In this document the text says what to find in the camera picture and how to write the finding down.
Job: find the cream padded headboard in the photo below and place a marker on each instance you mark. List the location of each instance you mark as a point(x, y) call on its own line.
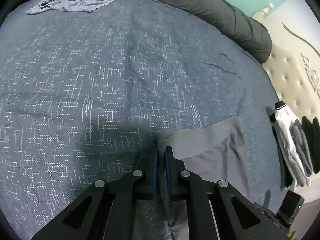
point(295, 75)

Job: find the black folded garment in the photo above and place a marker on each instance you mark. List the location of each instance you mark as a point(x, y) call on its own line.
point(312, 142)

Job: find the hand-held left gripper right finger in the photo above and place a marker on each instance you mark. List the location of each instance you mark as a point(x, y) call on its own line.
point(168, 172)

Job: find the bed with blue sheet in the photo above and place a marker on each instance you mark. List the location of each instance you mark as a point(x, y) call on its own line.
point(87, 92)

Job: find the dark grey rolled duvet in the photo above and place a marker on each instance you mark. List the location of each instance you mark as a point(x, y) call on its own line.
point(212, 7)

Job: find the white black-trimmed folded garment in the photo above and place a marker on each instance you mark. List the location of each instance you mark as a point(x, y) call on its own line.
point(285, 130)

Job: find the cream bedpost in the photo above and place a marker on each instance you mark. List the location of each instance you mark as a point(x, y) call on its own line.
point(267, 8)

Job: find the grey shorts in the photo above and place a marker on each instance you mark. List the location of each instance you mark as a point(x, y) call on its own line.
point(212, 142)

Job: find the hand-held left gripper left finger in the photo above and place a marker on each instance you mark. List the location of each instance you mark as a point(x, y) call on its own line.
point(155, 170)

